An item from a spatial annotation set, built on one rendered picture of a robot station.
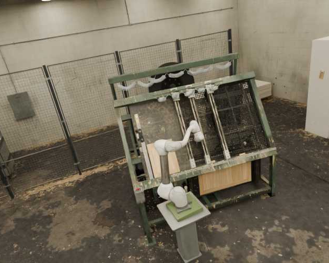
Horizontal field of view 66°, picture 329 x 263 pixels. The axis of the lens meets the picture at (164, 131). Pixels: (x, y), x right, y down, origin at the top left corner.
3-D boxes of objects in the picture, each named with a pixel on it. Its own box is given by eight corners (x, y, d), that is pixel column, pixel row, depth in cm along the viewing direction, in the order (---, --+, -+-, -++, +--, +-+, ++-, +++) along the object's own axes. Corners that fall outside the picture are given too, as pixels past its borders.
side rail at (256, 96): (267, 148, 392) (270, 147, 382) (246, 81, 405) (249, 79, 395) (271, 146, 394) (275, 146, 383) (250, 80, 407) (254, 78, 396)
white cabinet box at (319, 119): (328, 139, 552) (340, 40, 469) (304, 130, 602) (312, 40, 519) (347, 131, 571) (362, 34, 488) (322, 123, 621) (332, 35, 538)
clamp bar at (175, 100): (189, 168, 366) (193, 168, 343) (169, 91, 380) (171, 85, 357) (196, 166, 368) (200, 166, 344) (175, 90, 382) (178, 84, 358)
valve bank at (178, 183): (156, 207, 348) (154, 193, 338) (154, 201, 360) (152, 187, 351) (191, 198, 355) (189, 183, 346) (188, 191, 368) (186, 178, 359)
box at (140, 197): (137, 204, 331) (134, 193, 324) (136, 199, 342) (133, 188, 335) (145, 202, 333) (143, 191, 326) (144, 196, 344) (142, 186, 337)
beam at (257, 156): (134, 192, 358) (134, 192, 347) (132, 183, 359) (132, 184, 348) (273, 154, 392) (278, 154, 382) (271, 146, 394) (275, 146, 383)
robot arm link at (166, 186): (169, 203, 306) (155, 199, 320) (177, 197, 318) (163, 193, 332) (164, 142, 288) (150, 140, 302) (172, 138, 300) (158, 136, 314)
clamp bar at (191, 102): (204, 164, 370) (209, 164, 346) (184, 87, 384) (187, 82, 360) (211, 163, 371) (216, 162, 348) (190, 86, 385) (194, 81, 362)
